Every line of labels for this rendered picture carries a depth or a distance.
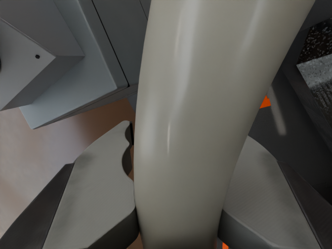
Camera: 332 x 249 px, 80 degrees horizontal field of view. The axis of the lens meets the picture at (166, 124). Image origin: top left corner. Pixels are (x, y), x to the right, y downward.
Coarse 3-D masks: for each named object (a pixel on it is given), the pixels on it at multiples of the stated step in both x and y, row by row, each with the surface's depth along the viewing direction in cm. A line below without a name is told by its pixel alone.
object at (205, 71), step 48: (192, 0) 3; (240, 0) 3; (288, 0) 3; (144, 48) 4; (192, 48) 3; (240, 48) 3; (288, 48) 4; (144, 96) 4; (192, 96) 4; (240, 96) 4; (144, 144) 5; (192, 144) 4; (240, 144) 5; (144, 192) 5; (192, 192) 5; (144, 240) 7; (192, 240) 6
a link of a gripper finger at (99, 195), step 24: (96, 144) 10; (120, 144) 10; (96, 168) 8; (120, 168) 8; (72, 192) 7; (96, 192) 7; (120, 192) 7; (72, 216) 6; (96, 216) 6; (120, 216) 6; (48, 240) 6; (72, 240) 6; (96, 240) 6; (120, 240) 7
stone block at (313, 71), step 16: (304, 32) 64; (320, 32) 56; (304, 48) 59; (320, 48) 55; (288, 64) 71; (304, 64) 58; (320, 64) 55; (304, 80) 61; (320, 80) 57; (304, 96) 74; (320, 96) 59; (320, 112) 64; (320, 128) 78
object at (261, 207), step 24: (240, 168) 8; (264, 168) 8; (240, 192) 7; (264, 192) 7; (288, 192) 7; (240, 216) 6; (264, 216) 6; (288, 216) 6; (240, 240) 6; (264, 240) 6; (288, 240) 6; (312, 240) 6
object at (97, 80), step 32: (64, 0) 50; (96, 0) 56; (128, 0) 75; (96, 32) 51; (128, 32) 67; (96, 64) 52; (128, 64) 61; (64, 96) 59; (96, 96) 56; (128, 96) 124; (32, 128) 69
